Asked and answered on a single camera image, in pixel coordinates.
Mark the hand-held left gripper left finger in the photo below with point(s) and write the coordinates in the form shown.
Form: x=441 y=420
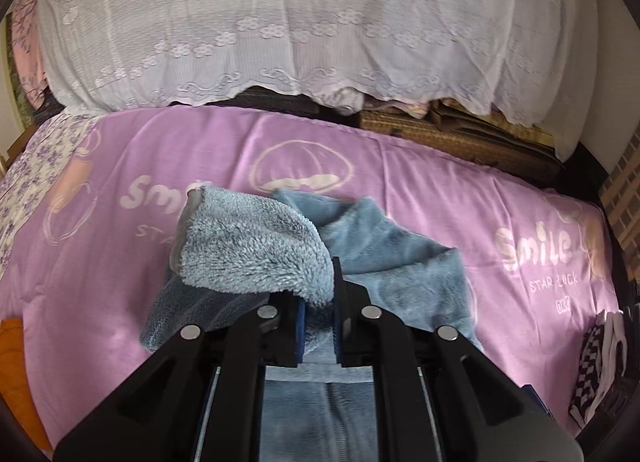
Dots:
x=300 y=329

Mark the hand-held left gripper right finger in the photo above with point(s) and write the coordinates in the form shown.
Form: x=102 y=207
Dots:
x=339 y=337

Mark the blue fleece garment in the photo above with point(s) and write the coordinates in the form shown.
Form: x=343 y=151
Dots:
x=250 y=242

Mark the black white striped clothes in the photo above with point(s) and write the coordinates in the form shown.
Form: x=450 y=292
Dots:
x=595 y=367

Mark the purple printed blanket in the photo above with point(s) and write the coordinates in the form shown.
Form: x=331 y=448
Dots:
x=420 y=182

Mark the woven bamboo mat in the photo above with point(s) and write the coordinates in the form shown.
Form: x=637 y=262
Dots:
x=450 y=140

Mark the beige cloth bundle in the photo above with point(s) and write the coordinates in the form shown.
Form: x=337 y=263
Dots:
x=347 y=98

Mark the orange cloth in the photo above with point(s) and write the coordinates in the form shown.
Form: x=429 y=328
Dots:
x=17 y=372

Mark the purple floral sheet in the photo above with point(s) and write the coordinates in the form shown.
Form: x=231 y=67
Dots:
x=35 y=167

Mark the white lace cover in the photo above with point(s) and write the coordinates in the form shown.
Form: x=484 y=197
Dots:
x=300 y=17

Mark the pink floral cloth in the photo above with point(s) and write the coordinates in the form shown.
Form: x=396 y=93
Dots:
x=27 y=52

